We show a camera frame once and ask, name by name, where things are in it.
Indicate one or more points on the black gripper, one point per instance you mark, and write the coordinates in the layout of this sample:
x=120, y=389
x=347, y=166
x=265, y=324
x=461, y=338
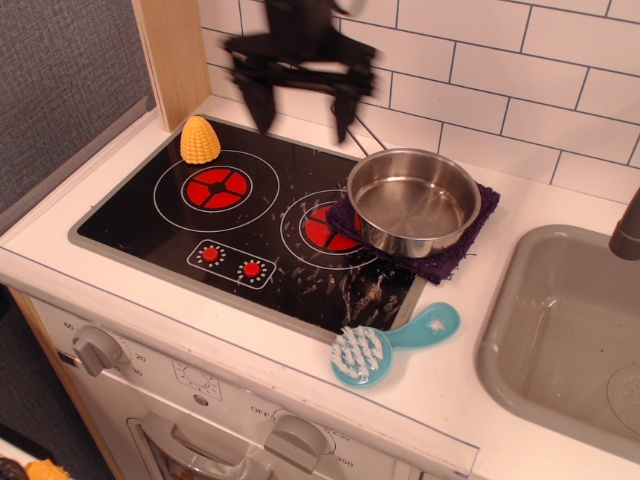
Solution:
x=302, y=49

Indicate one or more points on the yellow toy corn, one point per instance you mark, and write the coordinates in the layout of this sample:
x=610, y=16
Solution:
x=199, y=143

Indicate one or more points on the black toy stove top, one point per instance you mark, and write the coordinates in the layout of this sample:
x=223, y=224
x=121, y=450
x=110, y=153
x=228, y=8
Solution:
x=263, y=200

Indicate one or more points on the red right stove knob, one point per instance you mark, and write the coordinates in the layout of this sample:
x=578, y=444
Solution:
x=252, y=270

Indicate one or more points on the red stove knob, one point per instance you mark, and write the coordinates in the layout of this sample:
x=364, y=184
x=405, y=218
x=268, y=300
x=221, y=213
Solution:
x=210, y=255
x=252, y=270

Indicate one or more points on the red left stove knob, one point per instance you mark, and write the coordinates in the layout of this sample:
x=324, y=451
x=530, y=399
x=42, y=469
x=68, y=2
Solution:
x=210, y=255

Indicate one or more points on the silver metal pot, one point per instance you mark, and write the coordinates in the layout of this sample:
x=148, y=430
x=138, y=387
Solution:
x=411, y=202

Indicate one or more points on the purple cloth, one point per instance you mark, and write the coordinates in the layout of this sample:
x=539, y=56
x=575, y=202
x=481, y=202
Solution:
x=342, y=219

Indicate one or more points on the teal scrub brush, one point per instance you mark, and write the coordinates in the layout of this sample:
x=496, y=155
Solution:
x=362, y=356

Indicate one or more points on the grey timer knob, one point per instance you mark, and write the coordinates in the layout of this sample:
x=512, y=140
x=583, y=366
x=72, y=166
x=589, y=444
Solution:
x=96, y=350

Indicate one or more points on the grey oven knob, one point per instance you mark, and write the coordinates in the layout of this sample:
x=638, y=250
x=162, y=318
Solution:
x=296, y=441

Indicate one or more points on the grey faucet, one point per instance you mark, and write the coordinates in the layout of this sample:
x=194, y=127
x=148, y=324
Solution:
x=625, y=239

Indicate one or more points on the grey sink basin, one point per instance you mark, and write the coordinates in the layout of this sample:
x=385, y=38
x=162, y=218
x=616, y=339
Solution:
x=560, y=347

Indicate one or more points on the yellow black object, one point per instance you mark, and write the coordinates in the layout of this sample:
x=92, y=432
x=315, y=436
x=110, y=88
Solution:
x=35, y=470

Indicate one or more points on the wooden post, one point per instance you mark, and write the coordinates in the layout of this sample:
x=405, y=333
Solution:
x=173, y=45

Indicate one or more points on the grey oven door handle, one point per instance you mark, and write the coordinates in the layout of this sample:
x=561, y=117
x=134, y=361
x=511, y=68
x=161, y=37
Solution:
x=178, y=453

